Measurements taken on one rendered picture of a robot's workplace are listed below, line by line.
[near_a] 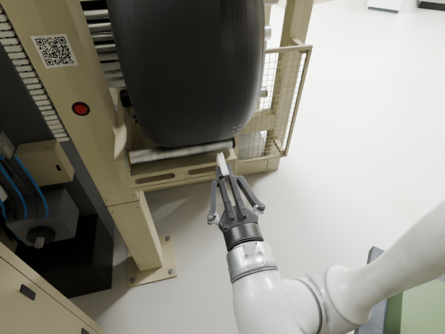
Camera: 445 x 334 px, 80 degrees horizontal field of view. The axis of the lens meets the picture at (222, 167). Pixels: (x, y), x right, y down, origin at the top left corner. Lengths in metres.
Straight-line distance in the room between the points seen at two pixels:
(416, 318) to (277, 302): 0.49
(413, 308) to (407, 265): 0.51
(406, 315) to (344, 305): 0.36
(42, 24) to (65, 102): 0.19
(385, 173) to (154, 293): 1.82
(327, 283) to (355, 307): 0.05
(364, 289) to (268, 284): 0.16
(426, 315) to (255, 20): 0.81
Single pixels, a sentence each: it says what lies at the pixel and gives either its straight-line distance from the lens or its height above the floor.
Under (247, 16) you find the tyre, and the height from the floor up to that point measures 1.32.
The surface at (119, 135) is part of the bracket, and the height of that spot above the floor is 0.95.
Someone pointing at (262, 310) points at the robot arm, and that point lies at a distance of 0.47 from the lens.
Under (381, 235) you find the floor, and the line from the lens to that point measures 1.98.
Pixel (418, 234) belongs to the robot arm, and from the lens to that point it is 0.36.
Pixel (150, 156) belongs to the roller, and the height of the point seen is 0.91.
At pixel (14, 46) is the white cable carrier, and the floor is 1.23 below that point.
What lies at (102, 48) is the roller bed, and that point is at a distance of 1.20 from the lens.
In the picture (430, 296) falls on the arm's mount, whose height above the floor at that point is 0.74.
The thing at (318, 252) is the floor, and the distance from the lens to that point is 1.75.
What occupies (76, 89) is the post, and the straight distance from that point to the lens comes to 0.83.
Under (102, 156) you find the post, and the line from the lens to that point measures 0.96.
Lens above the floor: 1.48
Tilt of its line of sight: 45 degrees down
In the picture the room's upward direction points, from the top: straight up
